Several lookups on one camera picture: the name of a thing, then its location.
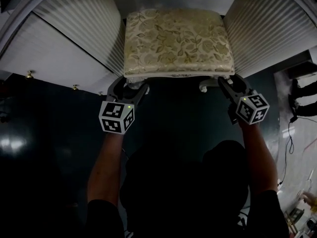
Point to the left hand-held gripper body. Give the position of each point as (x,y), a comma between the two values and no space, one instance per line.
(115,118)

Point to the black power adapter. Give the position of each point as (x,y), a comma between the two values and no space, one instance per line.
(294,119)

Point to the open shelf unit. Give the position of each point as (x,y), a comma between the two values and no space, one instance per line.
(297,68)

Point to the person's black clothing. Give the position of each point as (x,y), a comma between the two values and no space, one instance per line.
(183,187)

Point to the floral cushioned white stool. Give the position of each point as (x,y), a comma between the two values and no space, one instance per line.
(178,41)

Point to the person's right forearm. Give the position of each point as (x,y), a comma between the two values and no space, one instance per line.
(260,157)

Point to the white vanity desk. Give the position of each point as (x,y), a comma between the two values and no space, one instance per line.
(74,33)

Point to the person's left forearm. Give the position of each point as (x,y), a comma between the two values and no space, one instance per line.
(104,167)

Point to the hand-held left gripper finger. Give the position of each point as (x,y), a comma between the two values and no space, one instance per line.
(114,89)
(137,95)

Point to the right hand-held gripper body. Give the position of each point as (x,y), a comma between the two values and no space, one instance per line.
(252,109)

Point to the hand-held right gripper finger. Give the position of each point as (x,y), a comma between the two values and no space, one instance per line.
(244,88)
(227,90)

